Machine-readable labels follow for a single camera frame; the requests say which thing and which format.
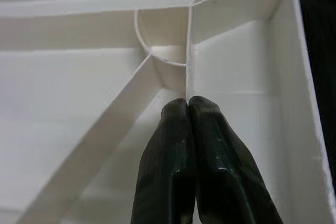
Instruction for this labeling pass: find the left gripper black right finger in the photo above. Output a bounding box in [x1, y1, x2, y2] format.
[188, 95, 284, 224]

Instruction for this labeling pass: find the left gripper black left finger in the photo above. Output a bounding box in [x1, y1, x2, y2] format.
[130, 97, 197, 224]

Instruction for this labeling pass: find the black cloth table cover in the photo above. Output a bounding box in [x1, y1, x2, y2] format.
[296, 0, 336, 177]

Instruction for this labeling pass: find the white plastic table top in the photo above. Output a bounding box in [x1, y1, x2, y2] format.
[0, 0, 330, 224]

